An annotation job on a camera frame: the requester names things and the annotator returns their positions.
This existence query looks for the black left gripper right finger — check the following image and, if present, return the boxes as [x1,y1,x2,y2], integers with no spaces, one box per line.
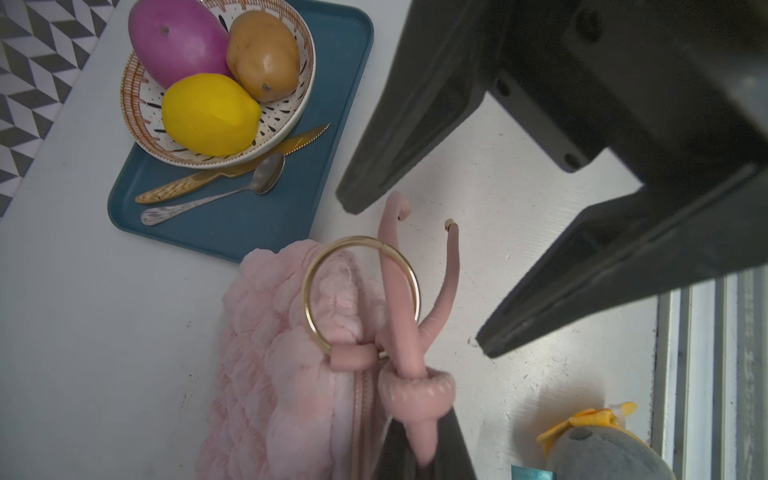
[431,409,476,480]

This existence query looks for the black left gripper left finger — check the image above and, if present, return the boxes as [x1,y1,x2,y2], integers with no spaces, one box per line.
[371,420,420,480]

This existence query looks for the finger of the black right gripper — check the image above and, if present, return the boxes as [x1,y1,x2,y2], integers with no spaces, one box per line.
[476,163,767,358]
[336,1,507,214]

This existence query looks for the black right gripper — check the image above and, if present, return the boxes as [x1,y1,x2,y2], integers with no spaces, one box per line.
[488,1,767,185]

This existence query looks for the pink fluffy bag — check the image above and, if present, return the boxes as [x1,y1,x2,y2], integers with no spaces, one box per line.
[194,190,462,480]

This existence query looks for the grey plush yellow flower charm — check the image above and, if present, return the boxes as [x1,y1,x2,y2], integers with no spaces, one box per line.
[511,402,675,480]

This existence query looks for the brown toy potato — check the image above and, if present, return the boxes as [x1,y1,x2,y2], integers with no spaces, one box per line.
[226,10,300,103]

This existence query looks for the silver spoon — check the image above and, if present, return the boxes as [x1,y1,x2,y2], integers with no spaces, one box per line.
[140,152,287,227]

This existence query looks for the yellow toy lemon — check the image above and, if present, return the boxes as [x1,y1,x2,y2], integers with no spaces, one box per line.
[161,73,262,157]

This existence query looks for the purple toy fruit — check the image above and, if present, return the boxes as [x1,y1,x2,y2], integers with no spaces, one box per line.
[128,0,230,89]

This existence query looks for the gold knife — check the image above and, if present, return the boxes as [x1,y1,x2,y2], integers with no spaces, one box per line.
[134,123,330,205]

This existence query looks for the patterned ceramic bowl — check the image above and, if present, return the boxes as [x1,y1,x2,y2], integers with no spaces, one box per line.
[120,1,316,169]

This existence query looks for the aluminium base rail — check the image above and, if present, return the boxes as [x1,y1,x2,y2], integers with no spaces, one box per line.
[650,266,767,479]

